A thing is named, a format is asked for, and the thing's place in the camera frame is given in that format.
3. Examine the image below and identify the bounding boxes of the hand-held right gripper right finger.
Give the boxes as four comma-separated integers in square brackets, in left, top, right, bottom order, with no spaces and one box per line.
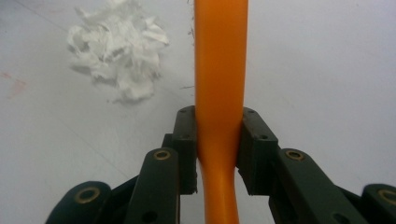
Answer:
[236,106,279,197]

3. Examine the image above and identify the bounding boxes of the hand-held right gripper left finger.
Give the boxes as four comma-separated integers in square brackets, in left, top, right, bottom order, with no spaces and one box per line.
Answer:
[162,105,199,196]

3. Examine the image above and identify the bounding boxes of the white paper scraps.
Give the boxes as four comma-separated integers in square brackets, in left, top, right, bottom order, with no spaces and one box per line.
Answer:
[66,0,171,105]

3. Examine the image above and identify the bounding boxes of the orange brush with grey bristles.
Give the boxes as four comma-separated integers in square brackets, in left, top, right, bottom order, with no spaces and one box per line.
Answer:
[193,0,249,224]

